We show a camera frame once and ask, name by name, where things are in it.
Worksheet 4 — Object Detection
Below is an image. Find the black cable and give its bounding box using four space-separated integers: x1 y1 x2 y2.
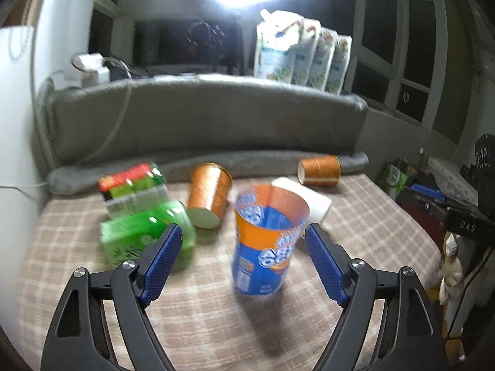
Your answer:
443 253 489 343

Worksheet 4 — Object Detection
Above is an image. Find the white cable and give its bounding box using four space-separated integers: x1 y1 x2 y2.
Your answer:
37 57 134 167

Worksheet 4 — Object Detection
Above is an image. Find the blue and orange paper cup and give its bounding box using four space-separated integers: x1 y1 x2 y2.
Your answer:
231 184 311 296

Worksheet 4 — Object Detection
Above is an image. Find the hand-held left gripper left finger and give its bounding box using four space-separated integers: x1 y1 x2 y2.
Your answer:
41 223 183 371

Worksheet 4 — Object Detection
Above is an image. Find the green packet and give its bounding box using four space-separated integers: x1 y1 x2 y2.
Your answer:
99 200 196 272

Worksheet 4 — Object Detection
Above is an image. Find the small orange can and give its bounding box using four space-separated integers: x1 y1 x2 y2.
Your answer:
297 155 341 187

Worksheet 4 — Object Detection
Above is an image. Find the white power adapter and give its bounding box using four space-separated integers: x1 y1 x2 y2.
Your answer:
71 52 111 86

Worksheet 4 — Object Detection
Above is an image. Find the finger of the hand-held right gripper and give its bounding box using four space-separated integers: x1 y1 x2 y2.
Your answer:
410 184 451 223

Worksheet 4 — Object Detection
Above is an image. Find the red and green snack pack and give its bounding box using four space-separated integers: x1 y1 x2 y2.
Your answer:
98 163 170 218

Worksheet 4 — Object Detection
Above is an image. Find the checked beige blanket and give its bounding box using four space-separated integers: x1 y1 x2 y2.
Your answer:
17 173 442 371

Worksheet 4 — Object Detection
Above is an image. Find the grey cushion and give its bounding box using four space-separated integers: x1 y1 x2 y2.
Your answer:
45 74 370 197

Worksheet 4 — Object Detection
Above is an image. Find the white crumpled cloth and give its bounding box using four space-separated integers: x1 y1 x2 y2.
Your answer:
439 231 466 307

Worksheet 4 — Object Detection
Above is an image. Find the tall orange cup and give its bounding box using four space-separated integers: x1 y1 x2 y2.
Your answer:
187 163 234 230

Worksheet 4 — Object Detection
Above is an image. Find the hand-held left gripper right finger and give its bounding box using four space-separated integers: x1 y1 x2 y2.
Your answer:
305 223 451 371

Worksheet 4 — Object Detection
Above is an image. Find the dark furniture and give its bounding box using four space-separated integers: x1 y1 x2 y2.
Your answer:
133 16 243 76

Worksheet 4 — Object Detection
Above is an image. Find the green carton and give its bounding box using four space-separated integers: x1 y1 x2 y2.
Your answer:
381 161 410 198

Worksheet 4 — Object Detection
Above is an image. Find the white tissue roll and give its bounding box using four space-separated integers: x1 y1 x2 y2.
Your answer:
270 177 334 222

